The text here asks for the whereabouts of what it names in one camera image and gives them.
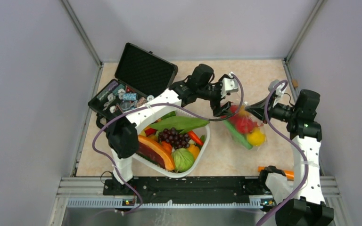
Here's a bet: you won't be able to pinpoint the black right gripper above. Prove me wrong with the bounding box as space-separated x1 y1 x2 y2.
245 93 298 124

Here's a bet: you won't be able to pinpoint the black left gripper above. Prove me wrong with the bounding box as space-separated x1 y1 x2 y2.
197 75 232 117

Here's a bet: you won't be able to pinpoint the red toy bell pepper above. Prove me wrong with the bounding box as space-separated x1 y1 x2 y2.
228 107 258 134

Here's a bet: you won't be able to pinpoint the clear zip top bag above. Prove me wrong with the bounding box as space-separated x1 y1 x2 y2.
223 105 266 150

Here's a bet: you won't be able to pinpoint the green toy cucumber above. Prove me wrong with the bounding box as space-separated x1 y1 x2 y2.
223 121 253 150

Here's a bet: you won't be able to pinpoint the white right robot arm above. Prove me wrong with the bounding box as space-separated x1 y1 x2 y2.
245 80 335 226

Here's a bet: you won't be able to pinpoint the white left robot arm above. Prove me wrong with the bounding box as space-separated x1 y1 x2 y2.
104 64 244 195

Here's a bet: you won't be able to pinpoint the white plastic basket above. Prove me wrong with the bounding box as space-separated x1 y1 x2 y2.
127 106 210 178

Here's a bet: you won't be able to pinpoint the green toy lettuce leaf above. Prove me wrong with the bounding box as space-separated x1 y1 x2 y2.
150 115 210 133

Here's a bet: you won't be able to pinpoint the purple toy grapes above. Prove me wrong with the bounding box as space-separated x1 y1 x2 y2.
157 128 191 149

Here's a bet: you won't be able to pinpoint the orange marker pen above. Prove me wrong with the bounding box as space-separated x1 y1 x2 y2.
257 166 294 180

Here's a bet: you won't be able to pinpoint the large green toy cabbage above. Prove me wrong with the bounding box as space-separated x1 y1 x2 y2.
171 148 195 172

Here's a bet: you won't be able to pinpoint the black foam-lined case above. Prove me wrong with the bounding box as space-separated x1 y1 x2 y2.
88 43 178 128

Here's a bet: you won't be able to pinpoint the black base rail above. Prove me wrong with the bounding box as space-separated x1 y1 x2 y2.
103 176 275 207

